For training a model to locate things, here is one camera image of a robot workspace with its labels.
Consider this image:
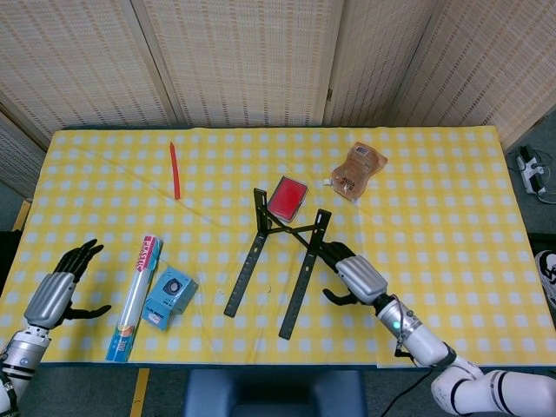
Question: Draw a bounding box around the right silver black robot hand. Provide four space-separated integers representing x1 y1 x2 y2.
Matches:
319 241 389 308

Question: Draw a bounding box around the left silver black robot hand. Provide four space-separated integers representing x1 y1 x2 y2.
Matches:
23 238 113 329

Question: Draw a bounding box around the black folding stand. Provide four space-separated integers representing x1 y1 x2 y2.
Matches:
223 187 334 341

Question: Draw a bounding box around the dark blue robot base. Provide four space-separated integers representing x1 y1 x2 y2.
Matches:
182 368 370 417

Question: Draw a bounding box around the yellow white checked tablecloth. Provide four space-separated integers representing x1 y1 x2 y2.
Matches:
0 125 553 370

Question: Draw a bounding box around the plastic wrap box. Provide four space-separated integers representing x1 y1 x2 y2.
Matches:
105 235 164 364

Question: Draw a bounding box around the brown sauce pouch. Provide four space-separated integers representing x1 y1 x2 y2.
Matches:
326 142 388 202

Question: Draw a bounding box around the red ink pad case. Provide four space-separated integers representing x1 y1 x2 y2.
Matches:
263 175 309 223

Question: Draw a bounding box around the blue speaker box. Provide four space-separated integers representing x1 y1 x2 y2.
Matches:
142 266 200 332

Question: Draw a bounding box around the red plastic stick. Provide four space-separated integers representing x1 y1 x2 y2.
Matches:
168 141 183 201

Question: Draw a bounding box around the black and white shoe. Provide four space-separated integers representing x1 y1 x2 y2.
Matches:
533 249 556 314

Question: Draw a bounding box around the white power strip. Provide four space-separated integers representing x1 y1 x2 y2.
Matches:
515 146 549 195

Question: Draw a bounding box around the woven folding screen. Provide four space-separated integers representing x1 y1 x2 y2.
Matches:
0 0 556 196

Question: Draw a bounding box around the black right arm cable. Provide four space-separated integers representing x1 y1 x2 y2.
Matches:
384 367 440 417

